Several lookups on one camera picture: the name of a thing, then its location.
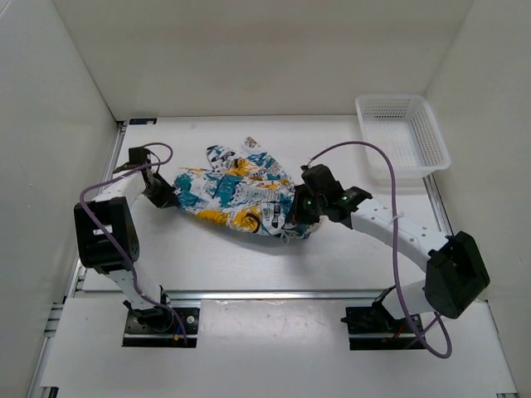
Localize patterned white shorts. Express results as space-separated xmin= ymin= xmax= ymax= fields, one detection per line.
xmin=173 ymin=137 xmax=321 ymax=243

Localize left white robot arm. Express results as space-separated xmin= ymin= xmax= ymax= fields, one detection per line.
xmin=74 ymin=142 xmax=184 ymax=334

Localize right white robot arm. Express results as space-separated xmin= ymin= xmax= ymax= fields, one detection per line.
xmin=290 ymin=164 xmax=490 ymax=333

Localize black corner label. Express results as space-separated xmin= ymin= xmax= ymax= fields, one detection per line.
xmin=129 ymin=118 xmax=158 ymax=125

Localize white plastic basket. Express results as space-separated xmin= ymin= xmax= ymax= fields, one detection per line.
xmin=355 ymin=94 xmax=451 ymax=188

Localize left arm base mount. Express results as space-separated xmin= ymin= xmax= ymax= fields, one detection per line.
xmin=122 ymin=300 xmax=200 ymax=348

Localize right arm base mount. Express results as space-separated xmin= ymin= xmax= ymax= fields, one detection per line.
xmin=341 ymin=286 xmax=424 ymax=351

